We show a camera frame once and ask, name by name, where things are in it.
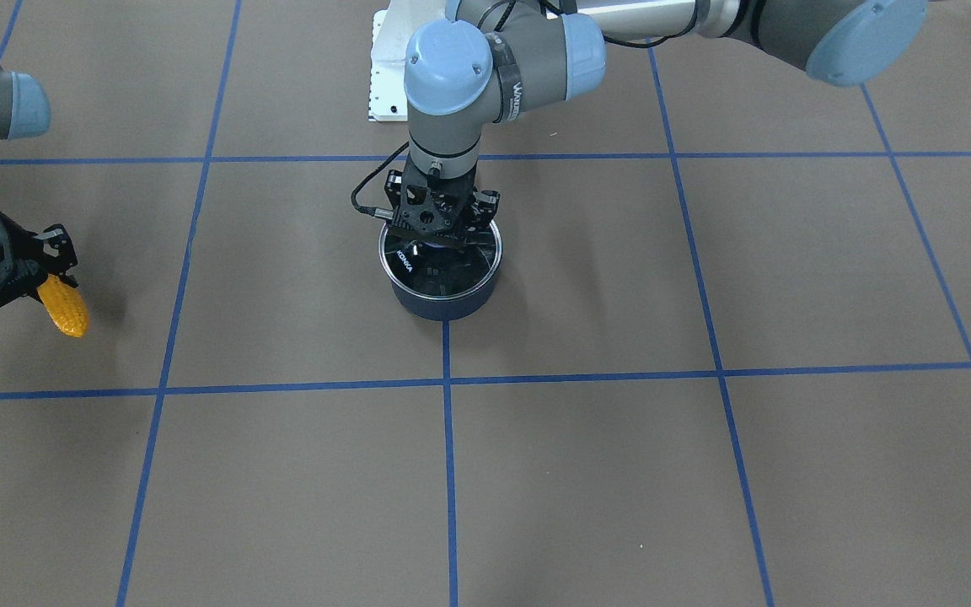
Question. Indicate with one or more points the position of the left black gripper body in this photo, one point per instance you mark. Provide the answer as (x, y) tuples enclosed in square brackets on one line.
[(484, 207)]

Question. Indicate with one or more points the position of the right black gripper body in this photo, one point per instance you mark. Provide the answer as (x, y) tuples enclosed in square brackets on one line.
[(7, 239)]

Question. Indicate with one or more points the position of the yellow corn cob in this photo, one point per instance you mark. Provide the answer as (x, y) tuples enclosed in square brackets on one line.
[(65, 306)]

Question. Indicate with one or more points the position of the glass pot lid blue knob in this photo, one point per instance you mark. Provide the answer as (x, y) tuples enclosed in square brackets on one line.
[(435, 274)]

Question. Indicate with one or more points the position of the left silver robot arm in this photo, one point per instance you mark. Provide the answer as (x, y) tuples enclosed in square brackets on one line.
[(466, 64)]

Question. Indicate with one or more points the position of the dark blue pot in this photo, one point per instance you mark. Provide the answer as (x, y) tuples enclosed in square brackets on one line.
[(446, 312)]

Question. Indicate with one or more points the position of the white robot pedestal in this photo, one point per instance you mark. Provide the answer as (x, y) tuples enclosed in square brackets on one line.
[(388, 67)]

